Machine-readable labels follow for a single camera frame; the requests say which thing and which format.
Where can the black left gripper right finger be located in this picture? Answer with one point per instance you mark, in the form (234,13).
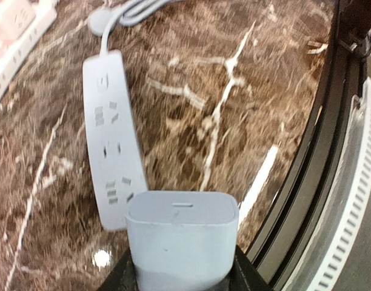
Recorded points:
(243,276)

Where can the white multicolour power strip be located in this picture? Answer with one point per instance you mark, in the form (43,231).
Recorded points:
(13,55)

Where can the blue usb charger plug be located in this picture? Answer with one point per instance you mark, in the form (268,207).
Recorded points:
(182,240)

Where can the white cube socket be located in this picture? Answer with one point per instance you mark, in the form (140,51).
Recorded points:
(15,17)

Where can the light blue power strip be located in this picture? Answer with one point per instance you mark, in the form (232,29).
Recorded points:
(115,160)

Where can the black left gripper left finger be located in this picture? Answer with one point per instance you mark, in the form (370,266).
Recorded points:
(122,277)

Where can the black front rail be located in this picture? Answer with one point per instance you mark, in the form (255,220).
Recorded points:
(291,221)

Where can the light blue cable duct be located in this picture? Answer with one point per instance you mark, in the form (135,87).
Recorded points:
(334,236)

